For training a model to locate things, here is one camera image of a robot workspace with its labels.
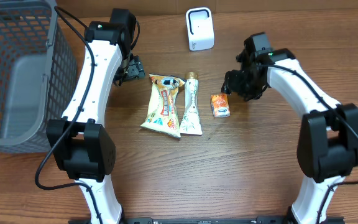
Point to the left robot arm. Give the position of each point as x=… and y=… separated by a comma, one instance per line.
x=79, y=142

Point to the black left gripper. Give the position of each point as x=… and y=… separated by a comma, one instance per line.
x=137, y=70

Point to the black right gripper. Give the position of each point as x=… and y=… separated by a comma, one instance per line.
x=231, y=83

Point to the white cream tube gold cap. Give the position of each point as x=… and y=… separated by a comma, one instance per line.
x=191, y=123

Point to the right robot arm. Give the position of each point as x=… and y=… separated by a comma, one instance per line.
x=327, y=149

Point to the small orange candy pack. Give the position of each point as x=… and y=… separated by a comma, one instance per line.
x=220, y=105

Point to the cream snack bag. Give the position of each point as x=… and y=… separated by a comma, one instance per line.
x=162, y=113

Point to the grey plastic shopping basket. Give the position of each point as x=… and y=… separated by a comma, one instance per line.
x=37, y=74

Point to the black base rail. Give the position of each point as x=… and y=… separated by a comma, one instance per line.
x=258, y=220

